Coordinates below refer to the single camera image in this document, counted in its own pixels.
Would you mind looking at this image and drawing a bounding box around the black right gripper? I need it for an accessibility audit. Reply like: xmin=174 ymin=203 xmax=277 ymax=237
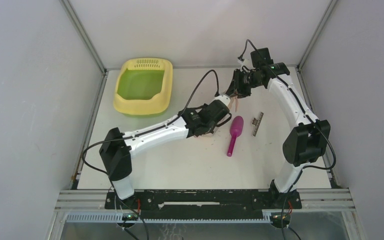
xmin=225 ymin=69 xmax=263 ymax=100

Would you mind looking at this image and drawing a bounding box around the peach cat litter bag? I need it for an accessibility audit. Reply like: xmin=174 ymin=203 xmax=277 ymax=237
xmin=224 ymin=91 xmax=239 ymax=113

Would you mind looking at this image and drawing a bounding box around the magenta plastic scoop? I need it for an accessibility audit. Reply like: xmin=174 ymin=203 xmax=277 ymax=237
xmin=226 ymin=116 xmax=244 ymax=157

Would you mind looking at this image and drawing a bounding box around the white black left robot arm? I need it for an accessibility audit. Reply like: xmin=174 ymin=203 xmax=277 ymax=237
xmin=99 ymin=94 xmax=232 ymax=209

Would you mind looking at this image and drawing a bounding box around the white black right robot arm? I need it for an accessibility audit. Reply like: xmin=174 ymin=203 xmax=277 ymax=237
xmin=226 ymin=63 xmax=331 ymax=208

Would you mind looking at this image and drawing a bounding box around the yellow green litter box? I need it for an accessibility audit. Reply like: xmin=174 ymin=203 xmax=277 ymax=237
xmin=113 ymin=57 xmax=173 ymax=116

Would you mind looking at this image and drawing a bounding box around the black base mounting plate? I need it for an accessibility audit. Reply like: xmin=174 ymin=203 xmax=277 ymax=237
xmin=104 ymin=189 xmax=302 ymax=220

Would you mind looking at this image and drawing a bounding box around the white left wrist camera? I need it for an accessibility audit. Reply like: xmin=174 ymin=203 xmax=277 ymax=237
xmin=213 ymin=94 xmax=231 ymax=106

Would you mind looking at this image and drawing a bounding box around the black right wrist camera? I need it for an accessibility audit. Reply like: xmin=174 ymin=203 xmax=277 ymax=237
xmin=250 ymin=47 xmax=274 ymax=69

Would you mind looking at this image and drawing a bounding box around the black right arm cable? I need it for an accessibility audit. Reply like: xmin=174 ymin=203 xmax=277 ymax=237
xmin=237 ymin=39 xmax=337 ymax=240

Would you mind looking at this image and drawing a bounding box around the white slotted cable duct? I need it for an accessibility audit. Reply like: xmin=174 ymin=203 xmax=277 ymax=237
xmin=65 ymin=211 xmax=273 ymax=224

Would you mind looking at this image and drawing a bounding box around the aluminium frame rail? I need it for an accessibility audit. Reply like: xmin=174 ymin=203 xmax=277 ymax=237
xmin=54 ymin=188 xmax=356 ymax=212

